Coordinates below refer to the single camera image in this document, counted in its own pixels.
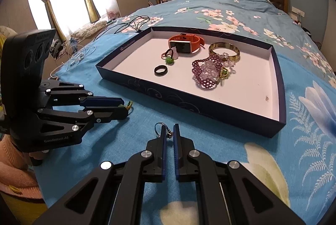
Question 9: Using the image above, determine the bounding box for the yellow green hair tie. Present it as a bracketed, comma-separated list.
[119, 100, 134, 111]

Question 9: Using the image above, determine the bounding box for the clear crystal bracelet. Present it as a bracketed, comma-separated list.
[199, 52, 237, 81]

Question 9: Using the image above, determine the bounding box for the purple beaded bracelet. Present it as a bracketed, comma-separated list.
[192, 54, 223, 89]

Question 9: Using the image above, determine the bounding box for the pink ring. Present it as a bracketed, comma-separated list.
[161, 48, 181, 60]

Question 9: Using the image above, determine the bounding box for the black cable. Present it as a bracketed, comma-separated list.
[94, 15, 150, 42]

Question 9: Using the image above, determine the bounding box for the white cable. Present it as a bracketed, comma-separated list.
[51, 44, 96, 78]

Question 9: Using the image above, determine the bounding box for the person's yellow clothing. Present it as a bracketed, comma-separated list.
[0, 184, 49, 225]

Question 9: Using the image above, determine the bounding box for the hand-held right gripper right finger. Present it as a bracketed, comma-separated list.
[173, 123, 306, 225]

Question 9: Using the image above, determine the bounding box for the orange smartwatch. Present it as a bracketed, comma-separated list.
[168, 33, 206, 54]

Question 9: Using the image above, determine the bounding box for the person's left hand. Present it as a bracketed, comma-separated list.
[28, 150, 51, 162]

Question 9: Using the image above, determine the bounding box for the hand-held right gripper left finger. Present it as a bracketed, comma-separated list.
[34, 124, 168, 225]

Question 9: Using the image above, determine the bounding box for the green yellow bangle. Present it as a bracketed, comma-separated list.
[209, 42, 240, 63]

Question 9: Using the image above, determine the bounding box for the light blue printed blanket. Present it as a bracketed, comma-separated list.
[34, 28, 336, 225]

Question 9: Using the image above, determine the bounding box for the blue floral duvet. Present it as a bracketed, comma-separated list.
[105, 0, 336, 89]

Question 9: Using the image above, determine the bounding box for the black ring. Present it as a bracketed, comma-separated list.
[154, 65, 168, 76]

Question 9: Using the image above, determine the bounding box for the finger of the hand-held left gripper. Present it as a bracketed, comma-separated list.
[39, 79, 125, 108]
[37, 106, 129, 133]

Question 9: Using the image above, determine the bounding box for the silver ring with charm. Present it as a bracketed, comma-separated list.
[154, 123, 174, 139]

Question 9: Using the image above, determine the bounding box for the dark hair tie green bead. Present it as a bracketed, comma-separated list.
[164, 48, 179, 65]

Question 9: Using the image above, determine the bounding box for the dark blue cardboard tray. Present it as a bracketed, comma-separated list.
[95, 26, 286, 138]

